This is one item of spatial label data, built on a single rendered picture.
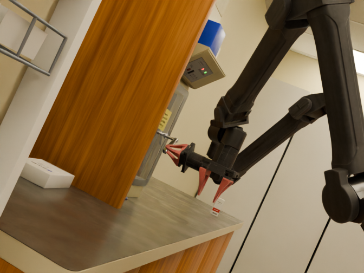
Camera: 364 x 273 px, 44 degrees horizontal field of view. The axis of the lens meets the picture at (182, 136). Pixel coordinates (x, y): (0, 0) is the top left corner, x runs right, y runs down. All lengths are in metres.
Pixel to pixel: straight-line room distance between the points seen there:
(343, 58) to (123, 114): 0.75
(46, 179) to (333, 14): 0.79
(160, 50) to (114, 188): 0.44
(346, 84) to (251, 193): 3.67
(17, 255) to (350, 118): 0.61
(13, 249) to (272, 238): 3.81
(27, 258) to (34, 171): 0.49
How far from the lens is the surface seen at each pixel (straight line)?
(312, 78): 5.08
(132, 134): 1.38
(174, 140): 1.68
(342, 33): 0.87
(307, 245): 4.47
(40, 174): 1.24
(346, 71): 0.86
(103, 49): 1.48
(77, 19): 0.60
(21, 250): 0.80
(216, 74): 1.69
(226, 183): 1.19
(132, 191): 1.69
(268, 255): 4.50
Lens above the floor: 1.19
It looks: 1 degrees up
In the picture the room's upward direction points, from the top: 25 degrees clockwise
